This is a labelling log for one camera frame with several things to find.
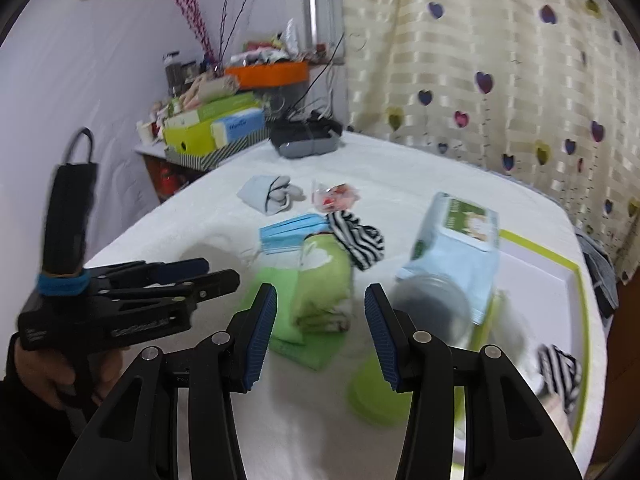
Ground blue face mask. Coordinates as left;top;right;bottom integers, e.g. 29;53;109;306
259;214;330;254

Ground green file box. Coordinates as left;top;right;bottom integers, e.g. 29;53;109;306
163;92;259;156

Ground wet wipes pack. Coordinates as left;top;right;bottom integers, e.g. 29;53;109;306
396;192;499;325

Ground heart pattern curtain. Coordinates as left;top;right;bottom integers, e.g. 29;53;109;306
342;0;639;281

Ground orange tray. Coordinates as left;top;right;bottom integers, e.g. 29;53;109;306
224;61;309;90

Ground VR headset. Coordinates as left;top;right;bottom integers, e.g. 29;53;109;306
268;118;343;159

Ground green rabbit sock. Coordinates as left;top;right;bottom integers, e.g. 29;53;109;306
291;233;354;333

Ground left hand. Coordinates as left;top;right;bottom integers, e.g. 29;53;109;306
14;339;124;410

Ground green cream jar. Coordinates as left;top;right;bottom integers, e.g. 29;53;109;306
347;352;412;427

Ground light blue grey sock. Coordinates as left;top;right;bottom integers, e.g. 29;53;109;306
236;176;305;217

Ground blue tissue pack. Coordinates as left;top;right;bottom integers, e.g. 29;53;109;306
210;107;265;148

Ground white bandage towel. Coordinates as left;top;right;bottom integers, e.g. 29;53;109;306
537;390;573;448

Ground yellow-green shallow box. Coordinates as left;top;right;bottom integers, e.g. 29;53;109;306
464;230;590;471

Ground green plastic bag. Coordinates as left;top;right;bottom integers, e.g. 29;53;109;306
236;266;346;372

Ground striped cardboard tray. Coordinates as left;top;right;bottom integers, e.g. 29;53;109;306
164;128;269;172

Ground red snack packet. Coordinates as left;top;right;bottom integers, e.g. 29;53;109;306
311;181;360;214

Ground purple decorative branches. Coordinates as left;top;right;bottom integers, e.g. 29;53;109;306
172;0;255;74

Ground black white striped sock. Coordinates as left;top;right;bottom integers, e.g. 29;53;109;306
537;344;582;415

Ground grey clothes pile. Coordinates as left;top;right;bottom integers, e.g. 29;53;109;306
575;229;620;320

